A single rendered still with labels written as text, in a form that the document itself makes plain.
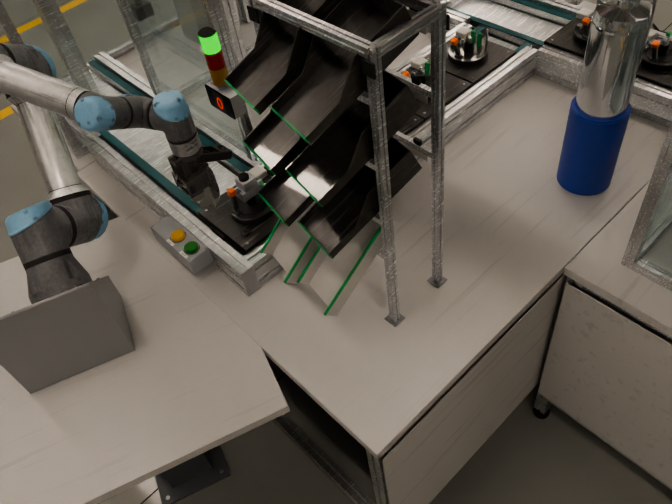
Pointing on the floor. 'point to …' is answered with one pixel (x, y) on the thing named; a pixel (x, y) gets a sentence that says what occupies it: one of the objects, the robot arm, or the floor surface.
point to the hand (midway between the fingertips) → (215, 201)
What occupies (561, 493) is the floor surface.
